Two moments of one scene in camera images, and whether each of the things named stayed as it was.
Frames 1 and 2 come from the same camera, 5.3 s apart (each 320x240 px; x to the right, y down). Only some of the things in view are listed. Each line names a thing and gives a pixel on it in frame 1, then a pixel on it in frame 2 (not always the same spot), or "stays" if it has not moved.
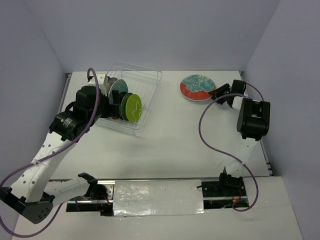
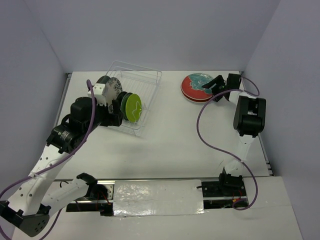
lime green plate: x=133 y=108 stays
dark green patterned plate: x=123 y=105 stays
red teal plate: x=121 y=86 to x=192 y=85
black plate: x=121 y=95 stays
